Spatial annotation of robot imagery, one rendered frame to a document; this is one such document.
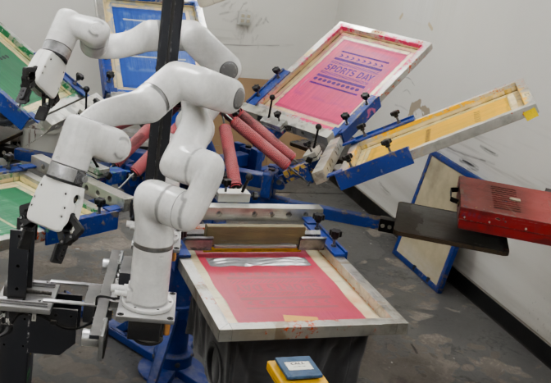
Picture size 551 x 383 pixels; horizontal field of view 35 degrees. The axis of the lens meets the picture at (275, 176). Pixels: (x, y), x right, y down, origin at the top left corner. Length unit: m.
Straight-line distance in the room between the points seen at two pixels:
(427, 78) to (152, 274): 4.12
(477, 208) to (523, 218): 0.17
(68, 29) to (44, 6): 4.49
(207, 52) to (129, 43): 0.23
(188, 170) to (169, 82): 0.22
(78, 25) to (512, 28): 3.33
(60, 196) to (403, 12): 4.82
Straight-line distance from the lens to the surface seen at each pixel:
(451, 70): 5.75
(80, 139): 1.79
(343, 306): 2.76
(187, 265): 2.80
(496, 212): 3.46
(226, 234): 2.97
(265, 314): 2.62
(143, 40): 2.40
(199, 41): 2.35
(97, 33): 2.35
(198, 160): 2.03
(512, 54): 5.22
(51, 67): 2.34
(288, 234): 3.04
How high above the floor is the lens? 2.10
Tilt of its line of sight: 17 degrees down
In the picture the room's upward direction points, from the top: 8 degrees clockwise
